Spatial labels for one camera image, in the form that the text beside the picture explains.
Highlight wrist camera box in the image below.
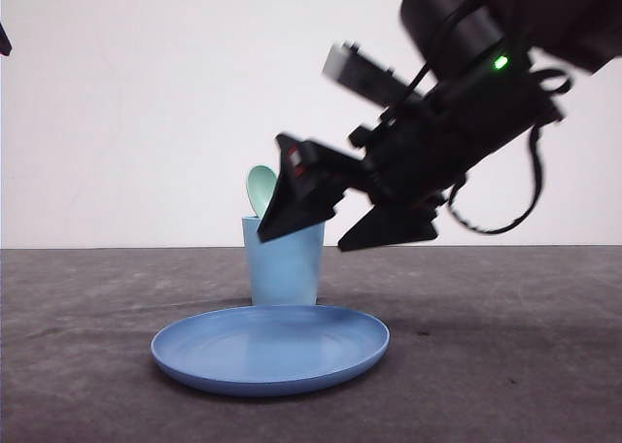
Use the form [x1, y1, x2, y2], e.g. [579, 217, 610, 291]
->
[322, 44, 423, 108]

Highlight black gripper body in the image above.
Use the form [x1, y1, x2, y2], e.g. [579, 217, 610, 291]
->
[349, 56, 567, 205]

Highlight light blue plastic cup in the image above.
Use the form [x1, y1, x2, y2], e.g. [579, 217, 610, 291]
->
[241, 217, 325, 305]

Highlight mint green plastic spoon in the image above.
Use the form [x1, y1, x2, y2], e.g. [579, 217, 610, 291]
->
[246, 165, 277, 219]

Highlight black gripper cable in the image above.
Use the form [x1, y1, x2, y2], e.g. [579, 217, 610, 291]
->
[446, 66, 574, 235]

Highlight blue plastic plate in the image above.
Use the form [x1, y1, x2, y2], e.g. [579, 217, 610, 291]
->
[151, 305, 391, 397]

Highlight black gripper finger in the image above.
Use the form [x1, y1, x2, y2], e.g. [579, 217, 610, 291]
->
[258, 133, 371, 242]
[337, 197, 436, 252]

